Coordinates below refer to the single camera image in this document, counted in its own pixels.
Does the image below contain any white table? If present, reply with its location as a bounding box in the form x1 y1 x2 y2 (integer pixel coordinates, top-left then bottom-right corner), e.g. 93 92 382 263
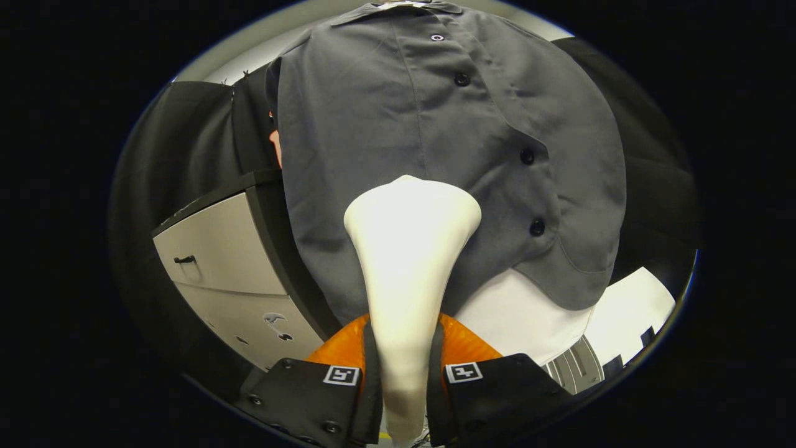
585 266 677 368

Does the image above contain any grey button shirt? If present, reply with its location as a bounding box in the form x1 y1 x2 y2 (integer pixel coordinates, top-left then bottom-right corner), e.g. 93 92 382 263
266 0 627 327

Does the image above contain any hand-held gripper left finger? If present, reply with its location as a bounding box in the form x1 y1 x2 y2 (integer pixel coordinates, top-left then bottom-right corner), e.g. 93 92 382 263
239 314 383 447

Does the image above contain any white mannequin torso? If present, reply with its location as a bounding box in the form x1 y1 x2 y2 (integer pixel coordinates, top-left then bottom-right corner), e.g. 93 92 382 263
454 268 605 396

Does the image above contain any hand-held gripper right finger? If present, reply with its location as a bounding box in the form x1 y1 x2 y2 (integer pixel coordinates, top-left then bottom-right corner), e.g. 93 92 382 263
427 313 576 447

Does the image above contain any grey drawer cabinet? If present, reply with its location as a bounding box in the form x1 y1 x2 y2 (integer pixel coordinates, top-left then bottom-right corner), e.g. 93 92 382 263
151 169 343 372

